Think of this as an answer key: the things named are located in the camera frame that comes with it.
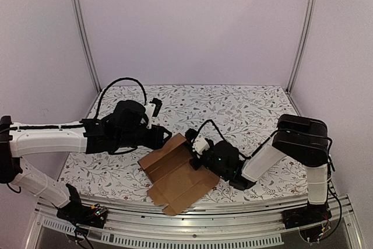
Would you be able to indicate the left aluminium frame post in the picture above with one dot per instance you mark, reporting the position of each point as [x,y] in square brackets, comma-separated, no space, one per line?
[77,9]

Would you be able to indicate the aluminium front rail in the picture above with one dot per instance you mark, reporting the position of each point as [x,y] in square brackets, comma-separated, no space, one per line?
[256,224]

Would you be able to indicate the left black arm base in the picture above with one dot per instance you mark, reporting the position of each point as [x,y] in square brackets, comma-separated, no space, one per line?
[77,213]

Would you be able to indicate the brown cardboard paper box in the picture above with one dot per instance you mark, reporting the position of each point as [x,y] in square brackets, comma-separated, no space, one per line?
[175,184]

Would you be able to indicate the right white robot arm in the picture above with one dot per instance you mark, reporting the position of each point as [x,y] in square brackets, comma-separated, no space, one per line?
[303,139]

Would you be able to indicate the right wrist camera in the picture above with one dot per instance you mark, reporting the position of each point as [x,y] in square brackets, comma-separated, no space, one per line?
[198,143]

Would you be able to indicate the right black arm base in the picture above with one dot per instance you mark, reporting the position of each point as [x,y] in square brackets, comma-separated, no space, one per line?
[314,218]

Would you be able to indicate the right aluminium frame post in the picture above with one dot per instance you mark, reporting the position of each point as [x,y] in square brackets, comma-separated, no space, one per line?
[301,46]

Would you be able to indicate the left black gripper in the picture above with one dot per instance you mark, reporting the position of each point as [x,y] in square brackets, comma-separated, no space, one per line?
[154,141]

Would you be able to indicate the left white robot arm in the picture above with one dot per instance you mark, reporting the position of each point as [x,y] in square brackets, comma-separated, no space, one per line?
[18,140]

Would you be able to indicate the aluminium frame post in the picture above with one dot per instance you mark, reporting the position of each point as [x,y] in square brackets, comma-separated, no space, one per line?
[77,9]
[301,46]

